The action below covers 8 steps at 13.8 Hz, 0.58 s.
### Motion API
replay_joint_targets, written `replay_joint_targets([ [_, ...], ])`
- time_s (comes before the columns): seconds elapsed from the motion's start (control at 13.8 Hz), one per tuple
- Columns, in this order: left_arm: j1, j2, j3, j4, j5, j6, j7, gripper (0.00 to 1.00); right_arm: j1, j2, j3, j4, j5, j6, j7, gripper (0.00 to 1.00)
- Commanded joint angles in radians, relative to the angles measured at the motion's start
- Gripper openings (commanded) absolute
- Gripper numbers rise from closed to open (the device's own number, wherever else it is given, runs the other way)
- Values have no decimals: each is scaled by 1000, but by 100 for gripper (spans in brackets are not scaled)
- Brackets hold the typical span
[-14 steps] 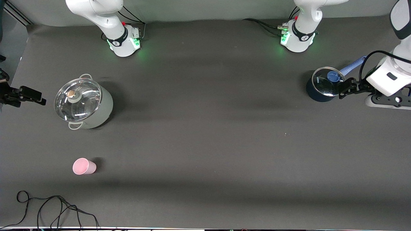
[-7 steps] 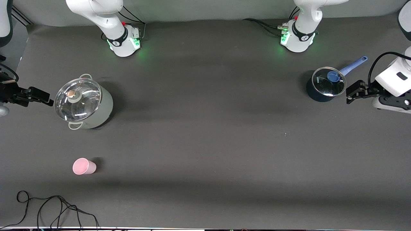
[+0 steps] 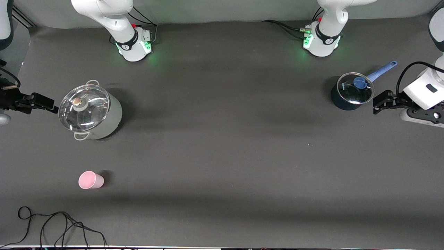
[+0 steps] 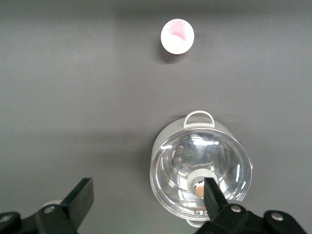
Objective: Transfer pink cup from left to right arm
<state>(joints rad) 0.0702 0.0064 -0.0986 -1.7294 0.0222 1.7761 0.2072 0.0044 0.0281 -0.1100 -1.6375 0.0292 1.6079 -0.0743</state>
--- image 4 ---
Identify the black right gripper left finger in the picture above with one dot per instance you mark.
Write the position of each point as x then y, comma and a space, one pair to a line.
61, 219

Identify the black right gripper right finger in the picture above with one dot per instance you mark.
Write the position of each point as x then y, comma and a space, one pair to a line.
234, 221

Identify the pink plastic cup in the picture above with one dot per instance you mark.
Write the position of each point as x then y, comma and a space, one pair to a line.
177, 36

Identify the glass pot lid grey knob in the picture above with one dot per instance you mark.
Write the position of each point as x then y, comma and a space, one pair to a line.
175, 175

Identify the grey-green cooking pot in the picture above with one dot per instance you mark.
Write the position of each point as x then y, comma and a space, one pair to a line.
168, 132

